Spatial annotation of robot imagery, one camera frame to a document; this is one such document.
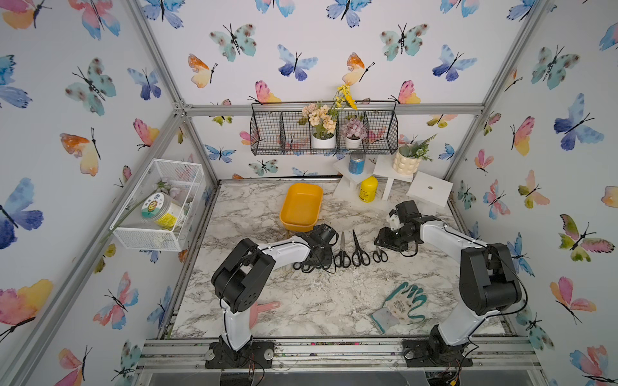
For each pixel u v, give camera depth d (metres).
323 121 0.80
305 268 0.93
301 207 1.11
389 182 1.02
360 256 0.96
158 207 0.63
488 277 0.47
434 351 0.67
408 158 0.87
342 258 0.95
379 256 0.96
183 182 0.77
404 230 0.73
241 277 0.48
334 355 0.75
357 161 0.98
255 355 0.74
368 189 1.05
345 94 0.82
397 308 0.82
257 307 0.83
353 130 0.89
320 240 0.75
